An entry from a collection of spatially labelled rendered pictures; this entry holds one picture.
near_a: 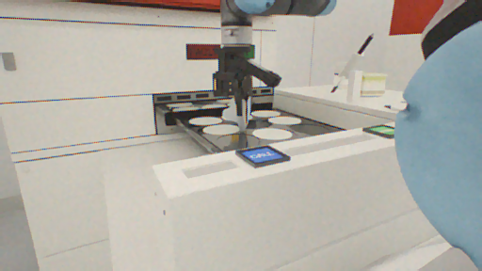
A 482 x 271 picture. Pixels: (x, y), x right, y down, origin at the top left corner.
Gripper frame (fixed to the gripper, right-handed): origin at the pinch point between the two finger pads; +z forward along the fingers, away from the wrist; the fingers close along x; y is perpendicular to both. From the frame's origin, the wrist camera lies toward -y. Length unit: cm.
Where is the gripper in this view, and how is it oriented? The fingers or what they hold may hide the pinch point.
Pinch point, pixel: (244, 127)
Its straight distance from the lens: 71.7
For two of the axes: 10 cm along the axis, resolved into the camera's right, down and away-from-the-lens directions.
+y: -9.3, -1.0, 3.4
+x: -3.6, 2.6, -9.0
